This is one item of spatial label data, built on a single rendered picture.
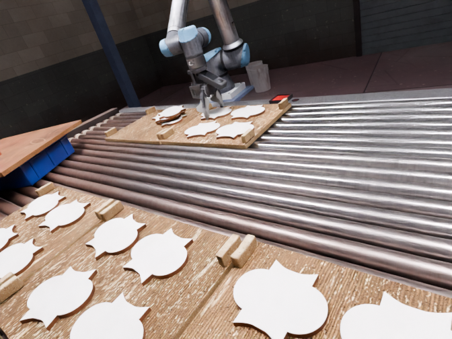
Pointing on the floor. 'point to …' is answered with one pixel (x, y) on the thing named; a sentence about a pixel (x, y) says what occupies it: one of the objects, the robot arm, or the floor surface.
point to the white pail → (260, 78)
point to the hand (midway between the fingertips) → (216, 113)
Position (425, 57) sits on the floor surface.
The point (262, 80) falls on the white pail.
